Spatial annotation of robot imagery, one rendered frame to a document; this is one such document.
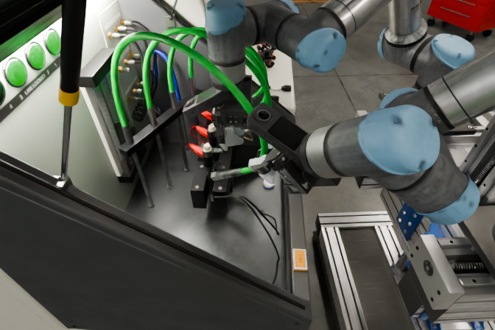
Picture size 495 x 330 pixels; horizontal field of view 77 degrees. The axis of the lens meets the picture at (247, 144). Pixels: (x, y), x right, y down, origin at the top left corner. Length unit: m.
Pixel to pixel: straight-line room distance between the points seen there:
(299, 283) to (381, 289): 0.94
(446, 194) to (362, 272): 1.27
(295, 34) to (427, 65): 0.57
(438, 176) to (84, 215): 0.46
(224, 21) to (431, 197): 0.42
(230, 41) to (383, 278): 1.36
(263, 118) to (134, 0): 0.63
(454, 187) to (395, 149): 0.12
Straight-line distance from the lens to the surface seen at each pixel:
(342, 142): 0.39
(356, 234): 1.78
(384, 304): 1.64
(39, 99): 0.71
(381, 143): 0.35
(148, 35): 0.60
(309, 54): 0.55
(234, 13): 0.59
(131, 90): 1.06
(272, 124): 0.49
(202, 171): 0.91
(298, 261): 0.77
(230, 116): 0.69
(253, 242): 0.94
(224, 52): 0.61
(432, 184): 0.42
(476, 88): 0.52
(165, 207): 1.04
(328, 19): 0.58
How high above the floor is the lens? 1.64
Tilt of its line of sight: 42 degrees down
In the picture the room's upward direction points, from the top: straight up
